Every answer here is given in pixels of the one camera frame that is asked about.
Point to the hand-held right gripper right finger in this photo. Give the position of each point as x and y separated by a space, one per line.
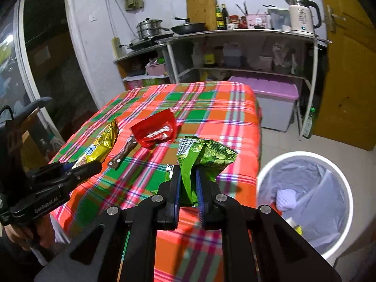
201 196

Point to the black frying pan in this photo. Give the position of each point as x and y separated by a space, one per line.
188 28

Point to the storage box with purple lid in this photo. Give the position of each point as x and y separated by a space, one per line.
264 108

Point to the gold snack packet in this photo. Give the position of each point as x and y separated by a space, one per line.
97 144

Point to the crumpled plastic bags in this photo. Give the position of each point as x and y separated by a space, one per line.
283 57

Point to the yellow snack packet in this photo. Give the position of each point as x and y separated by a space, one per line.
297 229

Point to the pink plastic basket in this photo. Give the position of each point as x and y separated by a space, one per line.
155 70

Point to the brown candy bar wrapper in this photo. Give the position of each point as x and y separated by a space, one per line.
123 152

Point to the green snack packet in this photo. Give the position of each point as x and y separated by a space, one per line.
211 155

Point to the white round trash bin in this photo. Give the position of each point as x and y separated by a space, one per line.
346 211

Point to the dark sauce bottle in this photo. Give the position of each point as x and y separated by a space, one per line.
218 19
224 17

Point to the kitchen utensils bundle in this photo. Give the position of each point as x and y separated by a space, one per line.
243 9

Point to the red snack packet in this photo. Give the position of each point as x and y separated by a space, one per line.
152 130

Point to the white wall switch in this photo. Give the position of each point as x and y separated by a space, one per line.
93 17

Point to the grey plastic bin liner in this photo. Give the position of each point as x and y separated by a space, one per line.
323 199

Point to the pink utensil holder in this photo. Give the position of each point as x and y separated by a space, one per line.
258 22

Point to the white foam fruit net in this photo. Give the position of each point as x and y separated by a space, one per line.
286 199

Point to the black gas stove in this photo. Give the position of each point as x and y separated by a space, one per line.
141 44

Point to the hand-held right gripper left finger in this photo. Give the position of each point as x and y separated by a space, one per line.
176 194

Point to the plaid tablecloth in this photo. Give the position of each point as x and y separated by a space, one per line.
191 102

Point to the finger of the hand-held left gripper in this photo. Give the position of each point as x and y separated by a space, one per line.
47 171
88 168

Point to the grey plastic container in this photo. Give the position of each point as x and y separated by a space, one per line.
277 19

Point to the red sauce jar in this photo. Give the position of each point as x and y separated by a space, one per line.
243 23
233 23

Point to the white electric kettle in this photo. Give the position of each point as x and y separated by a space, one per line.
299 17

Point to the green glass bottle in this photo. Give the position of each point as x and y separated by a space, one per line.
309 124

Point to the person's left hand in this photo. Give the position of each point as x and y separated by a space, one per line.
44 232

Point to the steel steamer pot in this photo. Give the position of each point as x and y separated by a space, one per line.
148 29

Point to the pink plastic pot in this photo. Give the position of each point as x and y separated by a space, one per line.
265 63

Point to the wooden door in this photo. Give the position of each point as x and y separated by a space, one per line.
352 64

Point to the yellow oil bottle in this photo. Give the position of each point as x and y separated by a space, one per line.
209 60

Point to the steel kitchen rack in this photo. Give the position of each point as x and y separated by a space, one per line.
249 33

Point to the yellow power strip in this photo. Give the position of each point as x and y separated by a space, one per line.
115 48

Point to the wooden cutting board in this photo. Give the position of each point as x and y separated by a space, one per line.
201 8

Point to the low kitchen shelf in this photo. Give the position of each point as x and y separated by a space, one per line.
138 55

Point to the white framed glass door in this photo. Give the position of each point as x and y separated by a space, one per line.
53 64

